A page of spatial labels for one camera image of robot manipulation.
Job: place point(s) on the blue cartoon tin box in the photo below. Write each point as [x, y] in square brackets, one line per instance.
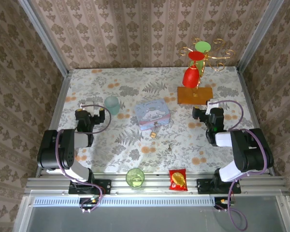
[151, 113]

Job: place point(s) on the small brass padlock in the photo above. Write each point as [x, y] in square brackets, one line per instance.
[153, 134]

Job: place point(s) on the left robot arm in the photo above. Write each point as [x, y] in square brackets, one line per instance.
[50, 149]

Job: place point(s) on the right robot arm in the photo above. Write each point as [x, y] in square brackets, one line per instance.
[246, 149]

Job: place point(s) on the frosted teal plastic cup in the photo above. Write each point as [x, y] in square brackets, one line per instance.
[111, 106]

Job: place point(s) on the red wine glass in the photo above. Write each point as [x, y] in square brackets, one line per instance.
[190, 77]

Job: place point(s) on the floral tablecloth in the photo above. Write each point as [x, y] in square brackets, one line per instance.
[159, 79]

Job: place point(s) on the green wine glass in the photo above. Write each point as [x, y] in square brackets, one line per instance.
[202, 46]

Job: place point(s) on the red snack packet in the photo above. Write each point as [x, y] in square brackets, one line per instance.
[178, 180]

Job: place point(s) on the green translucent cup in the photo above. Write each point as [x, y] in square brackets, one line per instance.
[134, 178]

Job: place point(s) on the black connector board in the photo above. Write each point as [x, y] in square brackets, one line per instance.
[88, 201]
[222, 201]

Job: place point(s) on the grey panel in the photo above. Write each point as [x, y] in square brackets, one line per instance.
[147, 220]

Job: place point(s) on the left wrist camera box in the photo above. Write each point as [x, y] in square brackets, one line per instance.
[89, 108]

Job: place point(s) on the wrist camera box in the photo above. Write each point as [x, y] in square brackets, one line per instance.
[211, 105]
[89, 108]

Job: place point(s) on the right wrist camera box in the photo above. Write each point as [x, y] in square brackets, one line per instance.
[211, 105]

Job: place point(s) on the aluminium table side rail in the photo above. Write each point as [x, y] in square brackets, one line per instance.
[61, 96]
[249, 96]

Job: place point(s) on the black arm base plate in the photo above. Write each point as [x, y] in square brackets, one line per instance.
[204, 186]
[104, 186]

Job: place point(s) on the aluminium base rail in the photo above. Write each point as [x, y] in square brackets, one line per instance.
[157, 186]

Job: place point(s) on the aluminium frame post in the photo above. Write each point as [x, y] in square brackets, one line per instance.
[259, 36]
[44, 36]

